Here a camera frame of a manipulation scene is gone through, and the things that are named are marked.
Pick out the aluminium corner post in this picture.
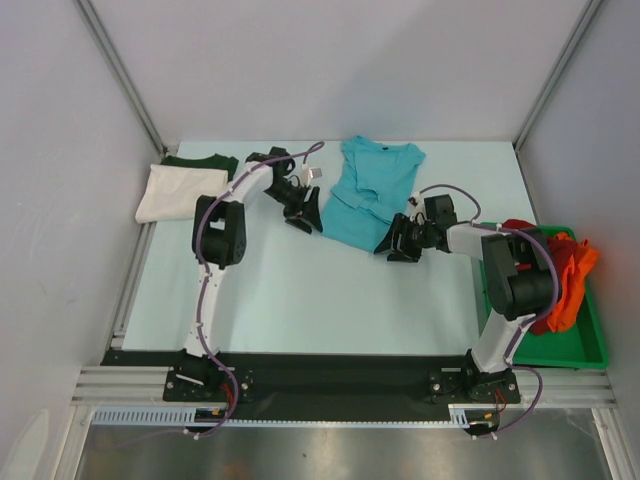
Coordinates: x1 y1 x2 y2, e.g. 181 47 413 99
512 0 607 155
73 0 167 158

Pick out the left aluminium corner post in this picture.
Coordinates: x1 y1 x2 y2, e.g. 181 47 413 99
73 0 167 158

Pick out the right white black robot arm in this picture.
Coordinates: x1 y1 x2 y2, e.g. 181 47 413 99
374 195 561 401

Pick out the folded white t shirt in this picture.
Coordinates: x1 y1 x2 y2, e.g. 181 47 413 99
135 165 229 224

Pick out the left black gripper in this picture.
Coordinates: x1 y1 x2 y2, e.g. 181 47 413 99
264 181 322 235

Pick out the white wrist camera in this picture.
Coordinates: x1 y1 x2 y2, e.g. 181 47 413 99
408 192 424 210
299 161 322 186

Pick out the folded dark green t shirt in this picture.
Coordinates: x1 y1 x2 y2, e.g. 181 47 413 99
160 154 239 180

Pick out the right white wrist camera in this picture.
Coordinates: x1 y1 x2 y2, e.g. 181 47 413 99
408 192 424 210

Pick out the light blue t shirt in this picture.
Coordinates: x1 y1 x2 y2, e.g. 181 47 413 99
321 136 426 253

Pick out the red t shirt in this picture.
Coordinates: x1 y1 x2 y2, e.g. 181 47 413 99
529 232 584 336

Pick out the aluminium front frame rail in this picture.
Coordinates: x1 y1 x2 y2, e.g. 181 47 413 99
71 366 617 409

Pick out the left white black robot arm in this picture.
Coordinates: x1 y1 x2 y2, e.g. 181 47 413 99
172 142 324 400

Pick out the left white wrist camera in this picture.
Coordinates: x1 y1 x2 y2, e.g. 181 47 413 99
299 161 322 186

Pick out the orange t shirt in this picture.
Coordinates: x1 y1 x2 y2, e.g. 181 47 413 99
546 232 600 333

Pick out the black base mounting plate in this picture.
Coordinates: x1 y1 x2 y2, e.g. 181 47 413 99
102 350 521 423

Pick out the grey slotted cable duct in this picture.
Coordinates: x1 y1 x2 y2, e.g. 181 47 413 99
92 406 497 429

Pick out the right aluminium corner post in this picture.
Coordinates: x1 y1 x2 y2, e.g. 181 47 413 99
512 0 607 155

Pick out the green plastic tray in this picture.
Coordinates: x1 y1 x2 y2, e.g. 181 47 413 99
478 222 611 370

